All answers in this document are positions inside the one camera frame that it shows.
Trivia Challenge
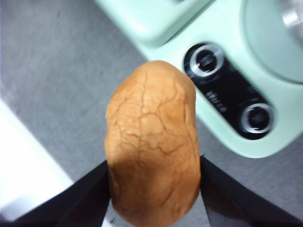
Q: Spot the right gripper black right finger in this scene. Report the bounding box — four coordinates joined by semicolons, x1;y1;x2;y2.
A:
200;154;303;227

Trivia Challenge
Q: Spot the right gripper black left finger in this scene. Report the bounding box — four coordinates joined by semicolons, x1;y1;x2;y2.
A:
14;159;112;227

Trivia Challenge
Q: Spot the brown potato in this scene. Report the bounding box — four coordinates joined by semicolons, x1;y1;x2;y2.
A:
105;60;202;227

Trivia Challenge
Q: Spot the mint green griddle lid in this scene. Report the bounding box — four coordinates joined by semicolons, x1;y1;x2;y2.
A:
94;0;214;46

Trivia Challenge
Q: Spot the silver control knob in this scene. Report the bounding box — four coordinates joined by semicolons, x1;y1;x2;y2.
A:
241;103;276;134
189;44;224;78

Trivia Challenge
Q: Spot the mint green breakfast machine base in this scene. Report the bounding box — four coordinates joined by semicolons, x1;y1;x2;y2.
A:
93;0;303;159

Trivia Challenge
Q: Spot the mint green handled pot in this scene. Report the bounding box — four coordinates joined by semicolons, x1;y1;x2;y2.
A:
245;0;303;84

